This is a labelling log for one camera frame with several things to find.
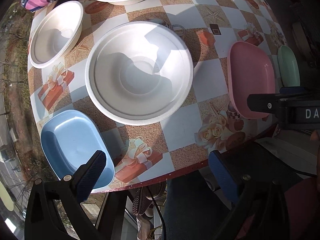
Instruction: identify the green plastic plate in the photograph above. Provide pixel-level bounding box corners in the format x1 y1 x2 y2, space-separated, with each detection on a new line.
277 44 300 87

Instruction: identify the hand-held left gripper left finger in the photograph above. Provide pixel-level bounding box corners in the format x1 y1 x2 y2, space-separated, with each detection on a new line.
24 150 115 240

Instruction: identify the blue plastic plate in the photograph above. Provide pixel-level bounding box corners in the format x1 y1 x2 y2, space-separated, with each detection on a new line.
40 109 115 190

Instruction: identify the pink plastic plate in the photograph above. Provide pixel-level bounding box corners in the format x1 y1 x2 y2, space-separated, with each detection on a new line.
227 41 276 119

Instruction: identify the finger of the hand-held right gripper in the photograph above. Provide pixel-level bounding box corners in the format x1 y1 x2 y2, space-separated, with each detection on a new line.
247 94 283 113
279 86 313 98

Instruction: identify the checkered printed tablecloth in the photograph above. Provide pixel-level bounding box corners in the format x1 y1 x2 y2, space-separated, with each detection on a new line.
27 0 293 193

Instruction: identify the person's left leg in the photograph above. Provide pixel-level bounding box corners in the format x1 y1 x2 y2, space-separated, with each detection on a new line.
162 170 230 240

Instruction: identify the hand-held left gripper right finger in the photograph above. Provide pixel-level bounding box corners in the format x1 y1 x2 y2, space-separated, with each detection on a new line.
208 150 300 240

